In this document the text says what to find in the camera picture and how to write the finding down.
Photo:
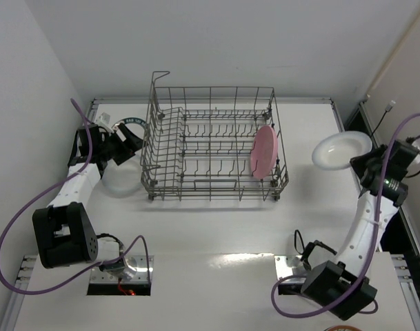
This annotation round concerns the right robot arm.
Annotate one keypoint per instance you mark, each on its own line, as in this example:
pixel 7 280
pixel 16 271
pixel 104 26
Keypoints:
pixel 341 285

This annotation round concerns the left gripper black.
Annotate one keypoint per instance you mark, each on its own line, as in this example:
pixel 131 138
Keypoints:
pixel 119 147

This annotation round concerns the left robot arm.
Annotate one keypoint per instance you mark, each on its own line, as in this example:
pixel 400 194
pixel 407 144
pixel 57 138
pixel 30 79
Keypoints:
pixel 63 231

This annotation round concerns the wrist white camera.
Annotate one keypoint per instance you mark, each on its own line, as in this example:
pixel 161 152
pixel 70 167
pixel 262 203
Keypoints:
pixel 103 120
pixel 415 164

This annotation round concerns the pink plastic plate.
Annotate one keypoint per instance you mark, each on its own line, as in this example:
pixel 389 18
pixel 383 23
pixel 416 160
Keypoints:
pixel 264 152

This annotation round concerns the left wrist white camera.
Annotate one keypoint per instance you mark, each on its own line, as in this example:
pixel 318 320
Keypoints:
pixel 103 120

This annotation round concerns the metal base plate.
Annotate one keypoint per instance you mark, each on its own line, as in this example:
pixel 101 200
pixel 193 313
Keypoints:
pixel 135 269
pixel 288 265

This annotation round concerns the green rimmed printed plate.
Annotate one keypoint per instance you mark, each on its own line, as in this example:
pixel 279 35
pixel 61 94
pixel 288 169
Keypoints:
pixel 134 124

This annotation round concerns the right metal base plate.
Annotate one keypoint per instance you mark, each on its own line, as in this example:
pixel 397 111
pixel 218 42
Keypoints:
pixel 288 265

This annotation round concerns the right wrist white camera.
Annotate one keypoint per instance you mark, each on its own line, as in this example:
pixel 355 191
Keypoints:
pixel 415 164

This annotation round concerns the grey wire dish rack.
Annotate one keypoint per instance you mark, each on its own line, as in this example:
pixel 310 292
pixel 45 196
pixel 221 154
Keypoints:
pixel 198 142

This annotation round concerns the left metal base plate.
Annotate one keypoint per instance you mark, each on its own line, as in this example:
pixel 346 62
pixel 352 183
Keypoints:
pixel 135 269

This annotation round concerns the brown round object bottom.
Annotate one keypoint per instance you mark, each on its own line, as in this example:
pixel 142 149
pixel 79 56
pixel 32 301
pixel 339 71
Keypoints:
pixel 342 328

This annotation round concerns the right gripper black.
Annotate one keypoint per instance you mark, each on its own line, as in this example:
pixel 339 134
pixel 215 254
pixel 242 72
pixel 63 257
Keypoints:
pixel 365 165

